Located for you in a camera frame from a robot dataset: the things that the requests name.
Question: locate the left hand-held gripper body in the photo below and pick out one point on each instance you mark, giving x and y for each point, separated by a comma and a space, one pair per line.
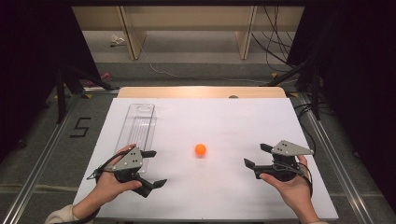
128, 160

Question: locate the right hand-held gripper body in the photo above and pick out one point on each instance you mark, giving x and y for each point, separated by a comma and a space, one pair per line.
289, 148

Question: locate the clear plastic tray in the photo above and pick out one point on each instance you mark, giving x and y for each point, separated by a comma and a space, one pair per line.
137, 127

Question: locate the orange ball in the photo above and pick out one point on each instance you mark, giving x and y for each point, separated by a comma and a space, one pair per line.
200, 150

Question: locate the person's left hand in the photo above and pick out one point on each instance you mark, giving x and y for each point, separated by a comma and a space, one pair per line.
107, 188

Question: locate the person's right hand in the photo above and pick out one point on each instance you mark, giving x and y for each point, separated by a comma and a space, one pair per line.
294, 193

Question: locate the white table sheet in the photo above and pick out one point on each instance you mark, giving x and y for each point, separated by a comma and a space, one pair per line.
218, 124

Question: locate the black metal stand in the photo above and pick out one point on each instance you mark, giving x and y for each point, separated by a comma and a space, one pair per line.
60, 99
316, 99

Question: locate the pink object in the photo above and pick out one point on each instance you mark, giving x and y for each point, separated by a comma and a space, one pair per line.
106, 76

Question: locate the black curtain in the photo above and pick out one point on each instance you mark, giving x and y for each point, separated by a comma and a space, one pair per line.
358, 62
31, 62

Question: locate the white crumpled paper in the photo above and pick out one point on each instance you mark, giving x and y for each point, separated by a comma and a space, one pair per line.
116, 39

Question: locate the beige wooden desk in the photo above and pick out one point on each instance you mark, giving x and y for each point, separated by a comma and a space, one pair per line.
186, 18

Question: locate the aluminium floor rail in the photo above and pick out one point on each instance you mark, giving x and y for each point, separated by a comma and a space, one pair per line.
34, 180
342, 174

